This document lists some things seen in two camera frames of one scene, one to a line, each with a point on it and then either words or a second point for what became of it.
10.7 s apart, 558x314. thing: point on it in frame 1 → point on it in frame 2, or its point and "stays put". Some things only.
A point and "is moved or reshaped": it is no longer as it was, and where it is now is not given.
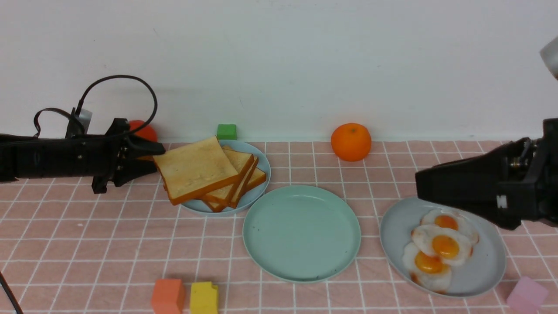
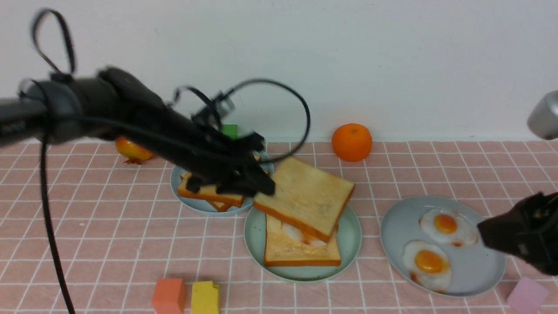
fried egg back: (449, 219) stays put
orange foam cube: (168, 296) stays put
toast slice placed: (242, 162) is moved or reshaped
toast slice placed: (194, 170) is moved or reshaped
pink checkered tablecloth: (65, 250) stays put
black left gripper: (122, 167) → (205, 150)
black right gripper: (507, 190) → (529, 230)
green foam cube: (226, 131) stays put
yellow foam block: (204, 298) stays put
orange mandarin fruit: (351, 141) stays put
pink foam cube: (527, 298) stays put
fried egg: (450, 246) → (301, 236)
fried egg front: (427, 271) stays put
